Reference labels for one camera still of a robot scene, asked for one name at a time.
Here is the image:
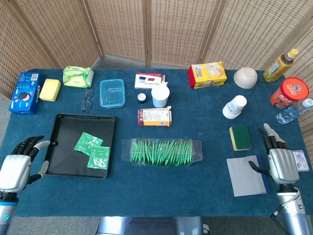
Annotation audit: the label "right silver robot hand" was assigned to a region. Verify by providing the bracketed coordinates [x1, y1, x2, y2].
[248, 123, 301, 185]

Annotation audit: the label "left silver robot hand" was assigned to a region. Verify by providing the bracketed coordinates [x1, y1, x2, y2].
[0, 135, 51, 193]

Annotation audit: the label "clear box of green sachets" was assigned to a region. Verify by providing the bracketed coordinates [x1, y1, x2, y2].
[121, 138, 203, 167]

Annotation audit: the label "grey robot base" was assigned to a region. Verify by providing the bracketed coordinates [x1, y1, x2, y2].
[97, 216, 204, 235]

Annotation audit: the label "blue Oreo cookie box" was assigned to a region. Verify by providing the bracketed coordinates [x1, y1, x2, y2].
[8, 71, 45, 116]

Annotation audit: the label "orange lidded can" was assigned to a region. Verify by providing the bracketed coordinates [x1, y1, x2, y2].
[270, 77, 310, 109]

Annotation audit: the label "tea bottle yellow cap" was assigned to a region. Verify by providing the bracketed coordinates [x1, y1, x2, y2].
[263, 48, 299, 83]

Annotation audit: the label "brown orange carton box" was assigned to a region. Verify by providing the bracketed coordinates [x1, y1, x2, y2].
[137, 106, 173, 127]

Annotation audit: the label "white box blue red print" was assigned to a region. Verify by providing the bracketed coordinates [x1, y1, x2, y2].
[134, 72, 167, 90]

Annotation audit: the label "small purple white packet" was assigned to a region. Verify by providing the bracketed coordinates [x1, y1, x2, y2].
[292, 150, 310, 172]

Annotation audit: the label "grey blue notebook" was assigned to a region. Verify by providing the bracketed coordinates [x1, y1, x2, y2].
[226, 154, 271, 197]

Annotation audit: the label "green yellow scouring sponge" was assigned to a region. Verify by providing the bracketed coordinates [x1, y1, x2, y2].
[229, 125, 252, 151]

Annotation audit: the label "clear water bottle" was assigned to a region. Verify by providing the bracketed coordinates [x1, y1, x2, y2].
[276, 98, 313, 125]

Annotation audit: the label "black plastic tray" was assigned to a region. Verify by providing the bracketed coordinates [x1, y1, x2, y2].
[45, 113, 115, 180]

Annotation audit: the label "stack of white paper cups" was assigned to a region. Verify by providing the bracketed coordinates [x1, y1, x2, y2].
[222, 94, 247, 120]

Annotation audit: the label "yellow sponge block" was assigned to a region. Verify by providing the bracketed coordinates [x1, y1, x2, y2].
[39, 78, 62, 102]

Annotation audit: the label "beige upturned bowl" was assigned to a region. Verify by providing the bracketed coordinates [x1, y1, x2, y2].
[233, 67, 258, 89]

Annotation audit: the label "thin-framed eyeglasses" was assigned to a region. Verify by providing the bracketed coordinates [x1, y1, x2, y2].
[80, 88, 95, 114]

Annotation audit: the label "green tissue pack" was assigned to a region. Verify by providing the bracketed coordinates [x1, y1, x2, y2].
[63, 65, 95, 89]

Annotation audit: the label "yellow red cracker pack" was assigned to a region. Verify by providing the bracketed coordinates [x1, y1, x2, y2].
[187, 61, 227, 89]

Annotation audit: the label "blue clear food container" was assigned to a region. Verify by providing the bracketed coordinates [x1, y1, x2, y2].
[99, 78, 126, 109]

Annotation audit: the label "white lidded paper cup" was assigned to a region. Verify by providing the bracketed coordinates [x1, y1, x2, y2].
[151, 82, 171, 108]

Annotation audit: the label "wooden rattan folding screen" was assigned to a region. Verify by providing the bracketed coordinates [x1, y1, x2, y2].
[0, 0, 313, 97]

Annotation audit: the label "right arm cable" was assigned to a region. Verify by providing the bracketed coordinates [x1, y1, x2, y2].
[270, 188, 302, 218]

